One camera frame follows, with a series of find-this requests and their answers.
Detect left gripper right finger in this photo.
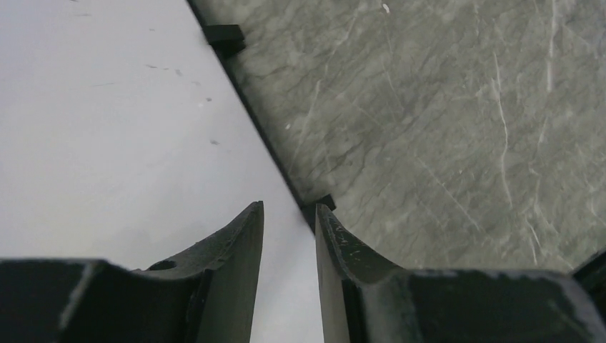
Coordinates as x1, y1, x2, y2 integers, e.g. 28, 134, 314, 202
315, 205, 605, 342

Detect black-framed whiteboard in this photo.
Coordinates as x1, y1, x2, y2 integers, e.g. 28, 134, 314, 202
1, 1, 324, 342

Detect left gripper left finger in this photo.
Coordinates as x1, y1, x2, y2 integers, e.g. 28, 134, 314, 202
1, 202, 264, 342

